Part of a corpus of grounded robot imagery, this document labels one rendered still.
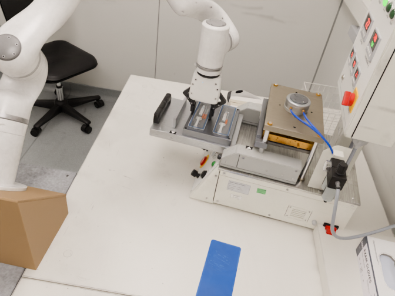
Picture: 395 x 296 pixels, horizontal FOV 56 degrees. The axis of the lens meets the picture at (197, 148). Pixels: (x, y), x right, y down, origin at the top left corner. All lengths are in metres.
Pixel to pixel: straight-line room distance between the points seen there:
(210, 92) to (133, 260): 0.58
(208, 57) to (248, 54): 1.67
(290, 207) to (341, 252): 0.21
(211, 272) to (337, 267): 0.38
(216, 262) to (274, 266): 0.18
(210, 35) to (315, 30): 1.73
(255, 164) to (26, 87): 0.73
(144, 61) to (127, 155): 1.55
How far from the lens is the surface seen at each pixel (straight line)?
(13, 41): 1.09
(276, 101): 1.25
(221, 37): 1.13
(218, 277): 1.16
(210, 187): 1.28
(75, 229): 1.25
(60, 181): 1.40
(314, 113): 1.25
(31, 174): 1.45
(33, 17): 1.15
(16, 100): 1.12
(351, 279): 1.25
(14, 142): 1.12
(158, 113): 1.27
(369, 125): 1.10
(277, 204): 1.28
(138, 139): 1.57
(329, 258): 1.26
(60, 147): 2.72
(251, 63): 2.85
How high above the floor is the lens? 1.73
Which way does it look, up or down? 39 degrees down
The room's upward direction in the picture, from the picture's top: 9 degrees clockwise
